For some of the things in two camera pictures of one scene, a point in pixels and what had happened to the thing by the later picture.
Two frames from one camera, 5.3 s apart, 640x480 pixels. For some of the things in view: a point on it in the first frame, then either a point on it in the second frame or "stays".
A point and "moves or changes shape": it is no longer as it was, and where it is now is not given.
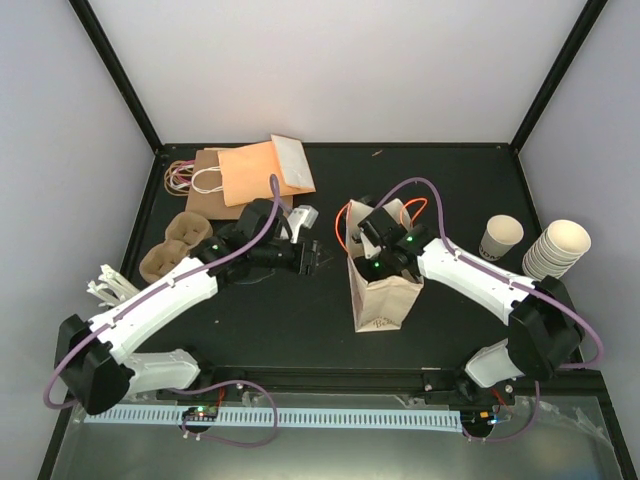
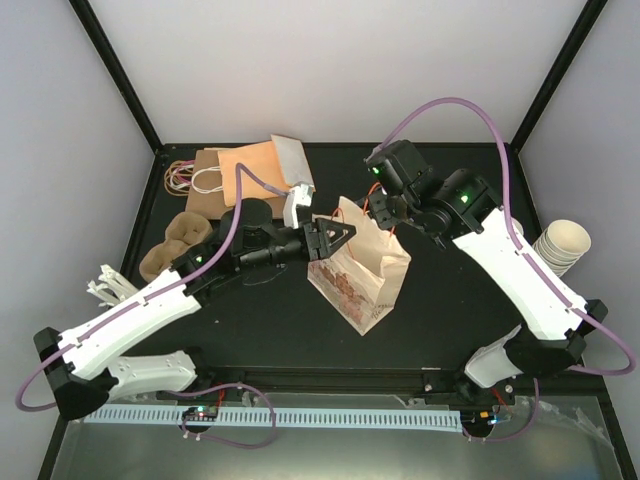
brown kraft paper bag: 208,196 stays
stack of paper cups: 556,250 stays
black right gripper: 363,273 → 383,215
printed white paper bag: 378,304 moves or changes shape
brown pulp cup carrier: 183,231 stays
